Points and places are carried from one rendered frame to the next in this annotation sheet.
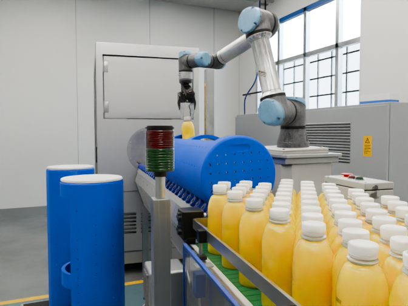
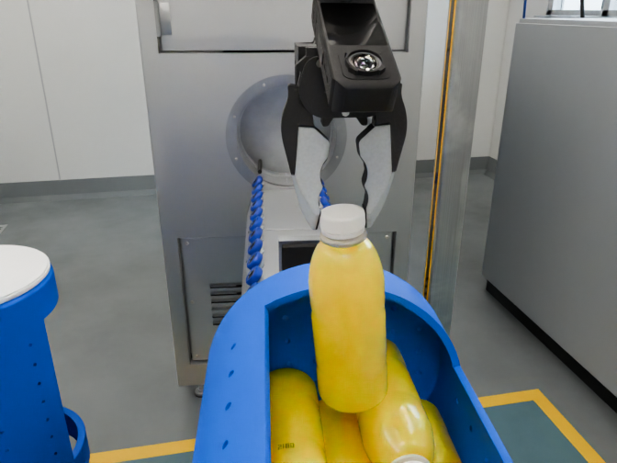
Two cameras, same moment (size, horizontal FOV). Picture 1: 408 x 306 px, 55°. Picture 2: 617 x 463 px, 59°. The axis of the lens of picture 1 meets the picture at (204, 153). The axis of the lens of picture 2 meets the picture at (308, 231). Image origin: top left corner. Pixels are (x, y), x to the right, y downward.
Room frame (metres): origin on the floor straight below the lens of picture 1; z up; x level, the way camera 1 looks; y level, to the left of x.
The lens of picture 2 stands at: (1.68, 0.03, 1.49)
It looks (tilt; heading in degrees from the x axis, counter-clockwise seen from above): 22 degrees down; 12
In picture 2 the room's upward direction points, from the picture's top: straight up
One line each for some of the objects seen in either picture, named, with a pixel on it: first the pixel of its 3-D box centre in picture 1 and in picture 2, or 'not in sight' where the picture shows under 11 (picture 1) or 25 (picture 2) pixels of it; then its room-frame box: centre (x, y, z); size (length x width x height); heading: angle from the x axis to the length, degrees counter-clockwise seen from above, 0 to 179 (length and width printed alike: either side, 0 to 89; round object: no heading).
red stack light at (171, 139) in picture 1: (159, 139); not in sight; (0.86, 0.10, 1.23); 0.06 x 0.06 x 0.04
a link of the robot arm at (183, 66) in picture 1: (186, 62); not in sight; (2.13, 0.10, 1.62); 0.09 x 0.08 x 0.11; 46
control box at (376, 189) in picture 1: (356, 193); not in sight; (1.21, -0.48, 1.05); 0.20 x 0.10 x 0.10; 16
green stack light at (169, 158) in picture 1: (159, 159); not in sight; (0.86, 0.10, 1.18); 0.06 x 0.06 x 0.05
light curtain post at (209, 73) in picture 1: (209, 186); (437, 298); (2.85, -0.04, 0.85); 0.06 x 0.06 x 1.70; 16
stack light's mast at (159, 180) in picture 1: (159, 161); not in sight; (0.86, 0.10, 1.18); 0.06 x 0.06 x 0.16
